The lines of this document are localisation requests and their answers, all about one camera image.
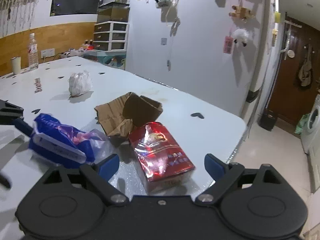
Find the white tumbler cup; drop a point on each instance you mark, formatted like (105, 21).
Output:
(16, 65)

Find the torn brown cardboard box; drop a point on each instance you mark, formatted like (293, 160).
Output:
(122, 115)

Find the white plastic bag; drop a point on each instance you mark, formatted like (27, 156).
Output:
(80, 83)

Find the hanging bag on door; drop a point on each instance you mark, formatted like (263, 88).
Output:
(305, 74)

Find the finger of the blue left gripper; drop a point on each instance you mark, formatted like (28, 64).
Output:
(23, 127)

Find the pink hanging card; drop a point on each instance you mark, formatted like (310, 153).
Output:
(228, 44)

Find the red shiny snack box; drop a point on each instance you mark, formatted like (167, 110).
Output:
(160, 161)

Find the clear plastic water bottle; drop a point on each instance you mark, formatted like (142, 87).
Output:
(33, 58)

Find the glass terrarium tank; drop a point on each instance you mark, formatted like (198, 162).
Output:
(113, 11)

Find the white fluffy sheep toy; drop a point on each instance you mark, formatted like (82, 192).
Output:
(240, 36)

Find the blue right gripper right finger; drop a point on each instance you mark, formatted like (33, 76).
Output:
(215, 167)

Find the white drawer storage unit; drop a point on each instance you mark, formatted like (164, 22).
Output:
(110, 36)

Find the green plastic bag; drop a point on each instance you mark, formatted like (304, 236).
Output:
(301, 123)

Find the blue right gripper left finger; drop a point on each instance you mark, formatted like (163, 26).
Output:
(108, 167)

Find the black bin by door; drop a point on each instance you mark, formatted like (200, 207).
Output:
(268, 120)

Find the white refrigerator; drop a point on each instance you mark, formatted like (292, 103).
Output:
(250, 111)

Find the dark brown entrance door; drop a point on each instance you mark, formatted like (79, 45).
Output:
(289, 99)

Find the blue purple plastic package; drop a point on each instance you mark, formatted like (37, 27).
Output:
(66, 145)

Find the white front-load washing machine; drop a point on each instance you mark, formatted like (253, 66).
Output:
(311, 127)

